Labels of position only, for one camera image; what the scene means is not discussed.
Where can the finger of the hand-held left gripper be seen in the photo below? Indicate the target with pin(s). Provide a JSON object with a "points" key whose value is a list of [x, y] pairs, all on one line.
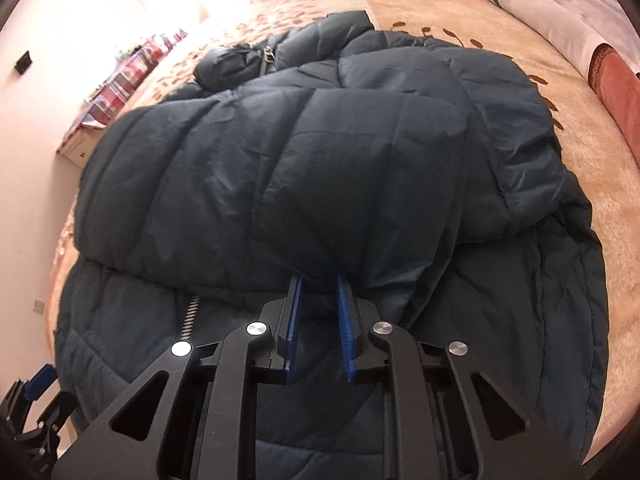
{"points": [[39, 382], [57, 410]]}

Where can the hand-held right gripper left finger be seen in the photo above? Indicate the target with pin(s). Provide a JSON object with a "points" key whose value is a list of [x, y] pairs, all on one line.
{"points": [[295, 320]]}

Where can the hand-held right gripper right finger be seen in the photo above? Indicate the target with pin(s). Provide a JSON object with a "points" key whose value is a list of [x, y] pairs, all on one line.
{"points": [[346, 325]]}

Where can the dark teal puffer jacket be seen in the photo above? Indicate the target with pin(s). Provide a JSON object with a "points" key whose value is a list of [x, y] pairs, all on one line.
{"points": [[300, 160]]}

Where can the white drawer cabinet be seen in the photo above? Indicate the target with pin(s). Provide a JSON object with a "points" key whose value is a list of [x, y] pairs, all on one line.
{"points": [[80, 149]]}

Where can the plaid tablecloth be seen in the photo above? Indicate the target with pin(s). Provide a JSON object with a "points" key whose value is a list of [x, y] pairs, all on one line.
{"points": [[125, 77]]}

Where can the beige leaf-print blanket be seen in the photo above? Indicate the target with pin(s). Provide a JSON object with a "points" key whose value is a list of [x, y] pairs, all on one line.
{"points": [[475, 25]]}

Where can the pink patchwork quilt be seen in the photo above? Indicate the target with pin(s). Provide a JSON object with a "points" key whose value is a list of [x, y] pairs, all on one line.
{"points": [[550, 5]]}

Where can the white wall socket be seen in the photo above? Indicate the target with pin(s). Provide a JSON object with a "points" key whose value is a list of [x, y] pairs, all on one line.
{"points": [[39, 305]]}

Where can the black wall outlet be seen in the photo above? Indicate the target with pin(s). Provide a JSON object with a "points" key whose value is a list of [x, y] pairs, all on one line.
{"points": [[23, 62]]}

